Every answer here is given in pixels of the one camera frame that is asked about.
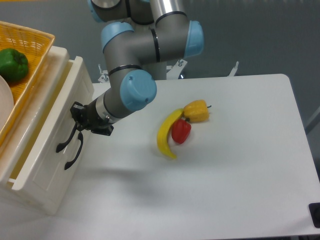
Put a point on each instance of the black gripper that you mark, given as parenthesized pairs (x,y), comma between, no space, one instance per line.
(92,117)

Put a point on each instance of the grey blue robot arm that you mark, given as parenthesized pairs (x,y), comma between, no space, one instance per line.
(137,33)

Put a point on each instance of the white drawer cabinet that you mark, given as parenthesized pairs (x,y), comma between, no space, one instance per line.
(16,148)

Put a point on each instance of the white plate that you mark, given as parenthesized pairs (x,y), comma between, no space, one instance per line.
(6,102)

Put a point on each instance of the green bell pepper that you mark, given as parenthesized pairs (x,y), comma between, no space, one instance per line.
(14,65)

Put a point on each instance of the orange woven basket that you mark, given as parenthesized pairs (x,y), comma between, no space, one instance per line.
(26,50)

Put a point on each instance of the yellow banana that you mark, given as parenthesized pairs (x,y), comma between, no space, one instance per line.
(163,133)

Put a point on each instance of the red bell pepper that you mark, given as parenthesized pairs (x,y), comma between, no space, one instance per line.
(180,131)

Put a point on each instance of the yellow bell pepper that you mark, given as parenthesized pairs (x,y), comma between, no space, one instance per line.
(196,111)

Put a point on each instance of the black corner device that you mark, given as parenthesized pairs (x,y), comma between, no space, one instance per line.
(314,209)

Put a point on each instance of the black top drawer handle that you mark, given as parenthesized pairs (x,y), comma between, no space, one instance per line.
(62,145)

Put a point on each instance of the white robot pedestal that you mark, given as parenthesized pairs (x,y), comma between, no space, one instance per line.
(158,70)

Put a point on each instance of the white mounting bracket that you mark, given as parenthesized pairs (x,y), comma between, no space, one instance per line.
(172,71)

